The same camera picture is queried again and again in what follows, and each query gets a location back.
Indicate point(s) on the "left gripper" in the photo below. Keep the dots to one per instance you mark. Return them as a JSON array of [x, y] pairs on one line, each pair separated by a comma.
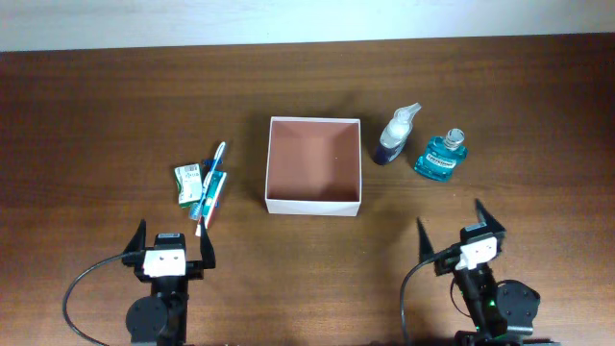
[[195, 270]]

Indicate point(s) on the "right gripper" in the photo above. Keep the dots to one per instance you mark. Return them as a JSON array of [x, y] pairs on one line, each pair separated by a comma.
[[498, 230]]

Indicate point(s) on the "green white soap packet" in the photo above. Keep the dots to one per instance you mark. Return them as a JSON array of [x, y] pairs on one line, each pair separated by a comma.
[[189, 183]]

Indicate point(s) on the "blue mouthwash bottle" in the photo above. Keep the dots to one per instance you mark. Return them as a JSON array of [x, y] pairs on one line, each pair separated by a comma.
[[442, 155]]

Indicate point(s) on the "clear pump soap bottle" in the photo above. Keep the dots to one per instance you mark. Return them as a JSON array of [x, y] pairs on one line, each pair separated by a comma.
[[394, 136]]

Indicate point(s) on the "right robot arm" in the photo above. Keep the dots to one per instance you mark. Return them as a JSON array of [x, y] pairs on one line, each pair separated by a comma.
[[502, 312]]

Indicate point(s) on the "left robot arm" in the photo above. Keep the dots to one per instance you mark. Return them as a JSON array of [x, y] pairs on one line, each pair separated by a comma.
[[160, 318]]

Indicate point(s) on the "blue white toothbrush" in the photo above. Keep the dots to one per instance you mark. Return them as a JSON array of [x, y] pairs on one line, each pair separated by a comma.
[[196, 209]]

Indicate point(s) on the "green toothpaste box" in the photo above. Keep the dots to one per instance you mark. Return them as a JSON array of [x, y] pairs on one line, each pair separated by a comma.
[[208, 206]]

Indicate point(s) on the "white cardboard box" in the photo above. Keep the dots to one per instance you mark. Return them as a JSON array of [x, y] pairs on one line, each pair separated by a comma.
[[314, 166]]

